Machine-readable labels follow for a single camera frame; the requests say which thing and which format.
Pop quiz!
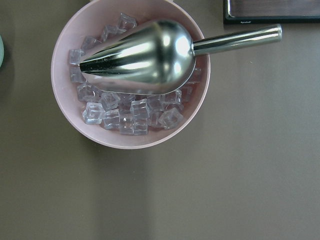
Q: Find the dark tray with glasses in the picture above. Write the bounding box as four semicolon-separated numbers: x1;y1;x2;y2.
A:
223;0;320;25

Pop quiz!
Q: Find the pile of clear ice cubes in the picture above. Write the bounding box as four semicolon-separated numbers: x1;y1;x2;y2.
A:
68;12;203;137

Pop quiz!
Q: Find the steel ice scoop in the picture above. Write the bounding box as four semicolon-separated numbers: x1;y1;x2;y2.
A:
79;19;282;95

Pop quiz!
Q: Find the pink bowl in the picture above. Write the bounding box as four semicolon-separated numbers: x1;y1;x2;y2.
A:
51;0;211;149

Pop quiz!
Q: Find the mint green bowl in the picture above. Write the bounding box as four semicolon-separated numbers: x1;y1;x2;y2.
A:
0;35;5;67

